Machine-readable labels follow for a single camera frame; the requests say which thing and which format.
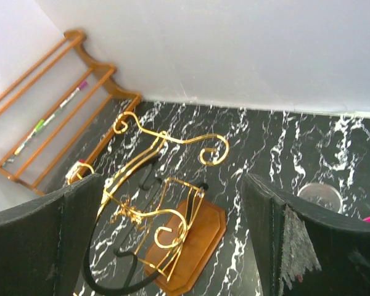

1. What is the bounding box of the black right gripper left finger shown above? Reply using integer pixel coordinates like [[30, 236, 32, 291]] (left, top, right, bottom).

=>
[[0, 173, 104, 295]]

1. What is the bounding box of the clear wine glass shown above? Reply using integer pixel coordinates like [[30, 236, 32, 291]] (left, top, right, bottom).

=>
[[298, 183, 342, 213]]

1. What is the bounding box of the red white small box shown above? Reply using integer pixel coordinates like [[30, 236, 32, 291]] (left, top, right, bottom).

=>
[[65, 159, 84, 184]]

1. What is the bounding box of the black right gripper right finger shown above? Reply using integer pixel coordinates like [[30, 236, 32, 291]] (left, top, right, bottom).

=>
[[242, 173, 370, 295]]

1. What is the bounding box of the gold wire wine glass rack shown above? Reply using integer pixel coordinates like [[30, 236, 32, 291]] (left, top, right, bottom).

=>
[[81, 125, 229, 295]]

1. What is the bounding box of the wooden tiered shelf rack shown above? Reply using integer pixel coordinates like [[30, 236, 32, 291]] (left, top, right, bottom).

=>
[[0, 29, 142, 194]]

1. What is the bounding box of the green capped marker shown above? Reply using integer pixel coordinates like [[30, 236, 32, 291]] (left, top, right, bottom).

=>
[[4, 119, 45, 165]]

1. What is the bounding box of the purple capped marker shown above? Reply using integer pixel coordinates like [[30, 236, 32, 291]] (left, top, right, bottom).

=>
[[43, 80, 88, 128]]

